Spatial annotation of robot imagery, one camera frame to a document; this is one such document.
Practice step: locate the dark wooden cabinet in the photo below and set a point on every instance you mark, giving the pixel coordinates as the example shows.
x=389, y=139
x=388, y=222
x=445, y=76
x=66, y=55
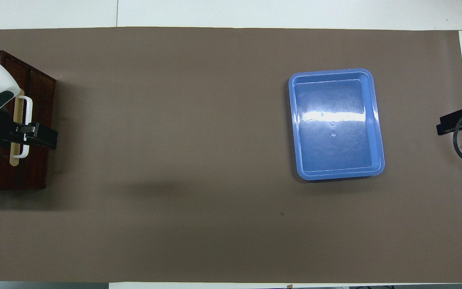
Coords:
x=42, y=160

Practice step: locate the blue plastic tray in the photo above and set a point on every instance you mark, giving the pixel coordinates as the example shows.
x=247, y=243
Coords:
x=335, y=124

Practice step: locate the brown table mat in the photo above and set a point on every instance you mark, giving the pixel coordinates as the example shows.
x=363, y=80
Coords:
x=175, y=160

